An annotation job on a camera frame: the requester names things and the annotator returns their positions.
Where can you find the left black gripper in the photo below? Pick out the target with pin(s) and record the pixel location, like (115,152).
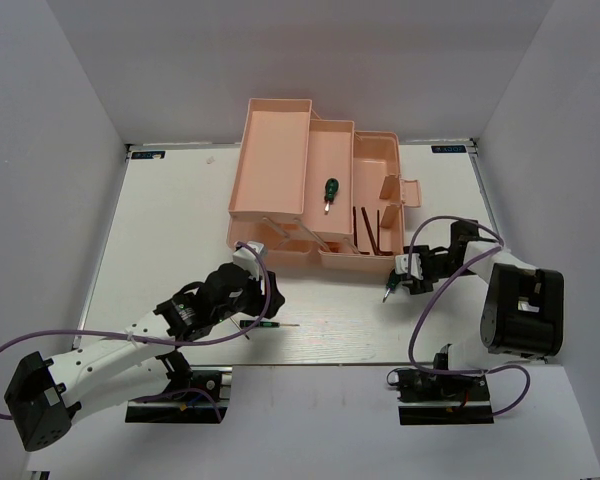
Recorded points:
(259,304)

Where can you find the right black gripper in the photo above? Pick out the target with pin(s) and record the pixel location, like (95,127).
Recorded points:
(425,285)

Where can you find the black green precision screwdriver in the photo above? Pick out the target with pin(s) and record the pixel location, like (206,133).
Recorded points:
(244,324)

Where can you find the green orange stubby screwdriver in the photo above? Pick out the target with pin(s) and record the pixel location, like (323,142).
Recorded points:
(393,282)

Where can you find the brown hex key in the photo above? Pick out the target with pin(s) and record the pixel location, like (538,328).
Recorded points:
(374,236)
(355,230)

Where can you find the pink plastic toolbox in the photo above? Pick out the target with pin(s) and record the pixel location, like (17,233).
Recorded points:
(287,154)

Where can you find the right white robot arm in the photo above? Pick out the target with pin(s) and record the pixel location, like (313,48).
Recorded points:
(523,312)

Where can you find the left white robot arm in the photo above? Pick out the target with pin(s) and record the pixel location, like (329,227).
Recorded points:
(47,396)

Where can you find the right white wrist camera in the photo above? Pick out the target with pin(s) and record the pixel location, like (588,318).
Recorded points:
(409,264)

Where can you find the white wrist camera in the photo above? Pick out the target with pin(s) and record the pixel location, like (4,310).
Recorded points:
(409,264)
(246,258)

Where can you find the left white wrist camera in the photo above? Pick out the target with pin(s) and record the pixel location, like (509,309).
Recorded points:
(246,258)

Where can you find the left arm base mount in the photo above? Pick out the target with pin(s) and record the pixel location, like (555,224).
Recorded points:
(200,400)

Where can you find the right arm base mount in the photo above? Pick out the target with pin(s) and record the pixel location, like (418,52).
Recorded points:
(426,399)

